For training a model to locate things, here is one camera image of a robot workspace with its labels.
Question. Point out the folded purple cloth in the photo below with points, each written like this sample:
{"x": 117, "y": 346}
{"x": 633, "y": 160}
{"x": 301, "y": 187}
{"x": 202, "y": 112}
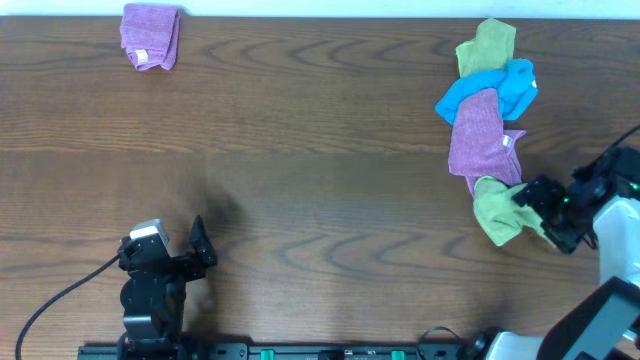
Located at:
{"x": 150, "y": 35}

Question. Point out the blue cloth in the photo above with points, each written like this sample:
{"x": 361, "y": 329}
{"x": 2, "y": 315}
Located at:
{"x": 515, "y": 85}

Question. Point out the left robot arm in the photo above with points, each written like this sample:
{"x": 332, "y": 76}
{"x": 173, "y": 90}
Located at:
{"x": 153, "y": 298}

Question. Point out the purple cloth in pile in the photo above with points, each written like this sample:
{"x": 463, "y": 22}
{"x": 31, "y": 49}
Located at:
{"x": 481, "y": 145}

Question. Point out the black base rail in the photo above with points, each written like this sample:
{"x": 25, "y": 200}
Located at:
{"x": 240, "y": 351}

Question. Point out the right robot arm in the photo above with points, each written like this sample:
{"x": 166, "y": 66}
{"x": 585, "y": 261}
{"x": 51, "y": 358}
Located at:
{"x": 600, "y": 208}

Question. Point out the green microfiber cloth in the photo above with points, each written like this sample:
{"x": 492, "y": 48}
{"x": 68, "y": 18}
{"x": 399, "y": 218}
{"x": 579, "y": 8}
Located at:
{"x": 499, "y": 215}

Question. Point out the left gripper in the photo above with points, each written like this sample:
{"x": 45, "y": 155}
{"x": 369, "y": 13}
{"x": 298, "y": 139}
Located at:
{"x": 179, "y": 261}

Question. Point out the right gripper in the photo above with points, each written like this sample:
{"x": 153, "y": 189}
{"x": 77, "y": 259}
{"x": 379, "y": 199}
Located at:
{"x": 545, "y": 201}

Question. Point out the green cloth in pile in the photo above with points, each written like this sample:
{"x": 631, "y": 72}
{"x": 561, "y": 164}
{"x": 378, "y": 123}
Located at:
{"x": 490, "y": 49}

